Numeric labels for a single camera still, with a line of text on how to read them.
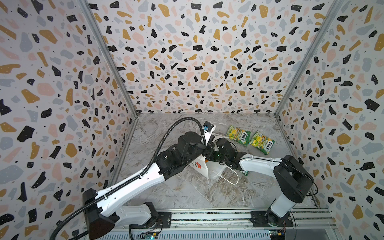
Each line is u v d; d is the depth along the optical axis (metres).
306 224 0.75
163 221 0.73
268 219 0.66
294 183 0.47
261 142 1.03
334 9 0.72
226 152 0.70
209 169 0.82
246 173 0.88
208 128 0.54
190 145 0.47
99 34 0.78
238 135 1.06
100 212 0.38
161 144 0.44
